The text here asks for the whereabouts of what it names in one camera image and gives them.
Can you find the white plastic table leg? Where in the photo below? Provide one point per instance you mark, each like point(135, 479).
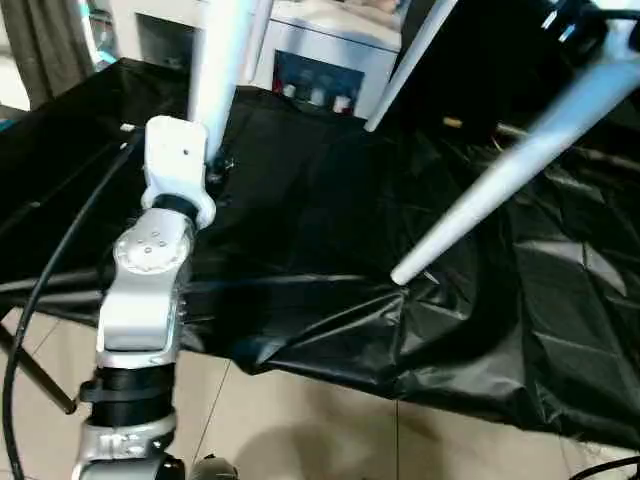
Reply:
point(220, 60)
point(260, 45)
point(525, 165)
point(410, 65)

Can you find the small white bottle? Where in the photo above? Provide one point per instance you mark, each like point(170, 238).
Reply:
point(290, 91)

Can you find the large black box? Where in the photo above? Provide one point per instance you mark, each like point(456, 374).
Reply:
point(475, 75)

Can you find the white bottle blue print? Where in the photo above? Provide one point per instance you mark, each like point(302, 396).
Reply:
point(316, 94)

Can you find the silver metal bar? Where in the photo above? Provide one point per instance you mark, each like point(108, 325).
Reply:
point(507, 131)

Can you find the white jar red label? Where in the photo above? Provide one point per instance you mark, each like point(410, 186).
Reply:
point(341, 102)

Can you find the black work mat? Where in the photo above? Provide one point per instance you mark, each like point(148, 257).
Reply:
point(350, 225)

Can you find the small yellow label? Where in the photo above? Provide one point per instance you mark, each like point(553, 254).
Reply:
point(452, 121)

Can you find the white glass-door cabinet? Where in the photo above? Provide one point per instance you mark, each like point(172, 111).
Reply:
point(310, 35)

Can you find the grey curtain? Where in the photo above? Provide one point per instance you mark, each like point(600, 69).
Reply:
point(45, 45)

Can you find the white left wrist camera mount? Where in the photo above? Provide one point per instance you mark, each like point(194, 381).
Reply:
point(175, 155)

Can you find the black metal frame leg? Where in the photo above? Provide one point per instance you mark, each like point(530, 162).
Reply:
point(35, 370)

